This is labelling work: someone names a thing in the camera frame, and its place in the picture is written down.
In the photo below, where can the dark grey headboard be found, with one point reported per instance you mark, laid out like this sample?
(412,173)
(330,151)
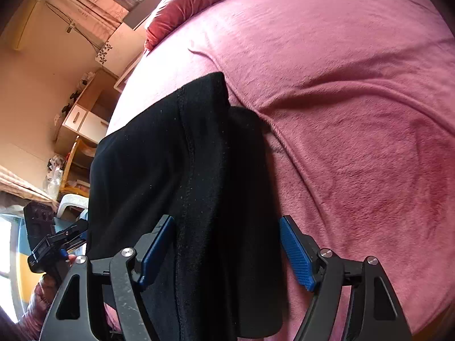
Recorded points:
(142,16)

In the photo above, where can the person's left forearm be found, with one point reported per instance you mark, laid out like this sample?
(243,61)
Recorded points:
(39,302)

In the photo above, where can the beige curtain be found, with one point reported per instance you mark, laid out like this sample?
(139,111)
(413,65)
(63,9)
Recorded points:
(21,186)

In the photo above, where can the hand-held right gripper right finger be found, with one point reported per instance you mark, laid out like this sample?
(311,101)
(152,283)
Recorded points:
(297,252)

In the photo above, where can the flower print box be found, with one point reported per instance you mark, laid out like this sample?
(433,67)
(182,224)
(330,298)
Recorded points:
(113,48)

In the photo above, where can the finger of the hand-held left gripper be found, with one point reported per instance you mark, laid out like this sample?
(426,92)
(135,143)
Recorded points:
(71,248)
(73,232)

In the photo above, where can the pink bed blanket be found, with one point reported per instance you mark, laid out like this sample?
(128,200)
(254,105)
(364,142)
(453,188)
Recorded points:
(337,113)

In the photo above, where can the black pants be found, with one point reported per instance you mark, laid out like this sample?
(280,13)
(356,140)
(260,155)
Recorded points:
(160,167)

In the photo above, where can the wooden chair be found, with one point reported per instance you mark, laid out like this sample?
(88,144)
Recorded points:
(73,156)

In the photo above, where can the clear plastic bag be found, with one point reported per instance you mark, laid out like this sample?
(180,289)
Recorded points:
(54,179)

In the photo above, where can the white plastic stool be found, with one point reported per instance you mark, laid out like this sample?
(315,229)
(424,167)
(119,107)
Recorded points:
(71,204)

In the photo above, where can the person's left hand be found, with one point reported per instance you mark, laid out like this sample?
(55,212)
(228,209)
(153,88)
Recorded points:
(72,260)

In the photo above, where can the red puffy duvet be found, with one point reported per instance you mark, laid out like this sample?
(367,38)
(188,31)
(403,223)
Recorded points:
(177,3)

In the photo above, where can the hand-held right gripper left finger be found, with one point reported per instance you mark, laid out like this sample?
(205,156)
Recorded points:
(156,248)

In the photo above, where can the wooden nightstand with white drawers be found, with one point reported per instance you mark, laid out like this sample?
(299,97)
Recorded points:
(76,119)

